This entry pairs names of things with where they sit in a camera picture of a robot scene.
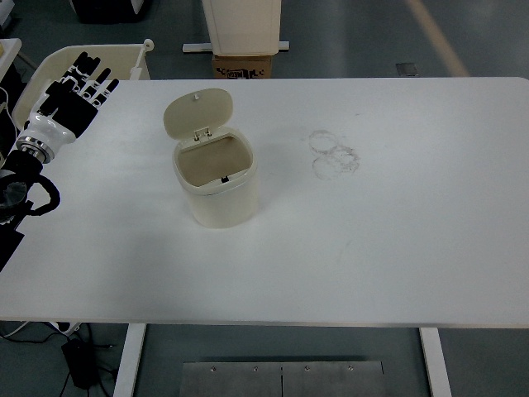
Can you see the grey metal plate with screws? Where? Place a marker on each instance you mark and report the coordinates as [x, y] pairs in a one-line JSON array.
[[281, 380]]

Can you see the brown cardboard box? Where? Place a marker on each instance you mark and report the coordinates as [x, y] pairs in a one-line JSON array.
[[241, 66]]

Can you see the white table leg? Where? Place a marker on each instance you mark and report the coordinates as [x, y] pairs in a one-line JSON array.
[[436, 364], [130, 360]]

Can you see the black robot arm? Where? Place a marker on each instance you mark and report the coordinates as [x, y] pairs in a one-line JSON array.
[[25, 165]]

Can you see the grey floor socket plate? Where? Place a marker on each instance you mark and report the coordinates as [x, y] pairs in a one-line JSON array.
[[407, 69]]

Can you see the black case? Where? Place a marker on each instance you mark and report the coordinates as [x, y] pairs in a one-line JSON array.
[[111, 10]]

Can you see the small cream lidded trash bin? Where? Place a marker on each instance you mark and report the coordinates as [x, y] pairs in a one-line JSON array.
[[223, 202]]

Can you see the black power adapter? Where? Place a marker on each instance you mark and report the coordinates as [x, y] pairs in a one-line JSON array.
[[79, 364]]

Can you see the white power strip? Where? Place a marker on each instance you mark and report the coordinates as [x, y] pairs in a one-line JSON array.
[[69, 326]]

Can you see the white side table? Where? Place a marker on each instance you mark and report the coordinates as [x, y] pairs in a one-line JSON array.
[[10, 54]]

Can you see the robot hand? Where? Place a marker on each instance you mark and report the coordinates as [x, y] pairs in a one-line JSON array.
[[62, 128]]

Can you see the grey metal base bar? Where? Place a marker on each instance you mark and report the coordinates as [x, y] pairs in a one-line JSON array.
[[194, 47]]

